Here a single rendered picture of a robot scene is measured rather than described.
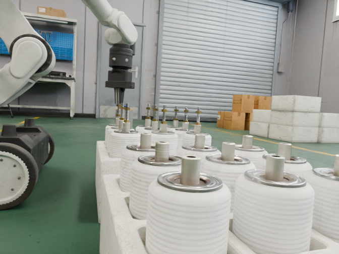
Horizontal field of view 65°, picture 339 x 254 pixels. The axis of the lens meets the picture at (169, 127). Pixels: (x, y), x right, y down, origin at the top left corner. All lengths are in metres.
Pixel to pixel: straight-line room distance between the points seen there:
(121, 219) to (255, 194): 0.18
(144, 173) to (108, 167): 0.38
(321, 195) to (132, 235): 0.26
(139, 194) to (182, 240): 0.13
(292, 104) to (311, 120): 0.33
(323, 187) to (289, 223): 0.10
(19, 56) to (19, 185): 0.45
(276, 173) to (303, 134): 3.13
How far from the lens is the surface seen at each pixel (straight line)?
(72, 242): 0.74
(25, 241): 0.77
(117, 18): 1.02
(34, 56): 1.10
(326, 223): 0.43
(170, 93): 6.18
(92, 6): 1.01
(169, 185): 0.29
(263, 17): 7.60
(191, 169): 0.30
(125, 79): 1.02
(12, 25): 1.18
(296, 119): 3.41
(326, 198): 0.42
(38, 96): 6.01
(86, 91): 5.95
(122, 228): 0.37
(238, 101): 4.72
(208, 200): 0.28
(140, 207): 0.41
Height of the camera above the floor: 0.34
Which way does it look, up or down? 4 degrees down
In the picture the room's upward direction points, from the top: 3 degrees clockwise
